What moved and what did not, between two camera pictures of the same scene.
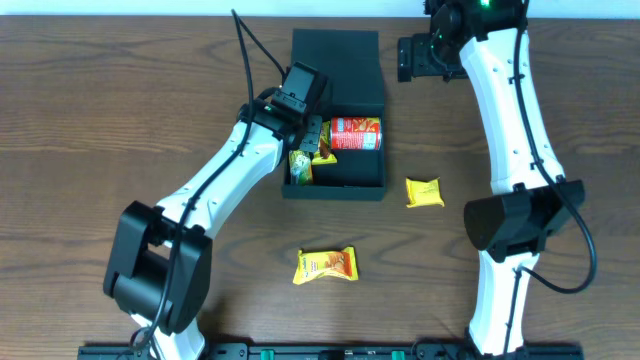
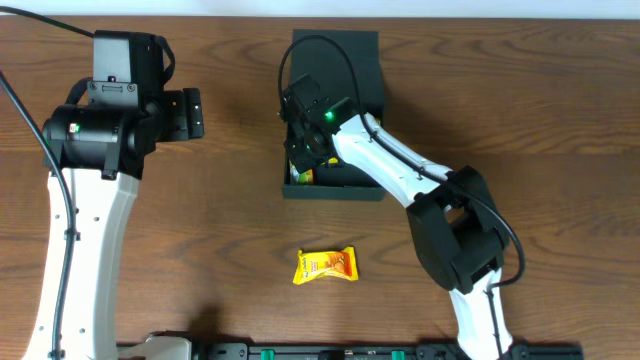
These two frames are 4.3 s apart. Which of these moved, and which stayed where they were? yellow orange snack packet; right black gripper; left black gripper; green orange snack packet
Moved: left black gripper; right black gripper
Stayed: yellow orange snack packet; green orange snack packet
